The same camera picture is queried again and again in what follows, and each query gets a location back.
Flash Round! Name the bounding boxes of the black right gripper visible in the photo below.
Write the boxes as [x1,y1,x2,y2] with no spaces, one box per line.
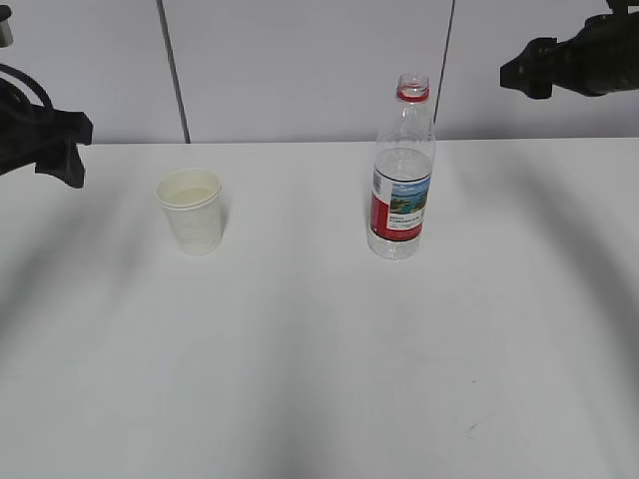
[499,1,638,99]

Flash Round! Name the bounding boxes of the clear water bottle red label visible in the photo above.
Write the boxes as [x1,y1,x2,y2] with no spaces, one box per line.
[367,73,435,260]

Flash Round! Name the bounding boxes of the white paper cup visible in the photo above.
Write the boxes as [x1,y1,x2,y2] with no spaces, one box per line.
[156,169,223,255]

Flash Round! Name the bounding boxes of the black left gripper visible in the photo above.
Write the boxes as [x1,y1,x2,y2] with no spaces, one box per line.
[1,99,94,189]

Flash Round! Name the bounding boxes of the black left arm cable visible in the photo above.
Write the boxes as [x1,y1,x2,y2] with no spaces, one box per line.
[0,63,55,114]

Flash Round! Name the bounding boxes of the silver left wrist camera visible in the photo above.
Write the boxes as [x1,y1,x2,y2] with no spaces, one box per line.
[0,4,13,48]

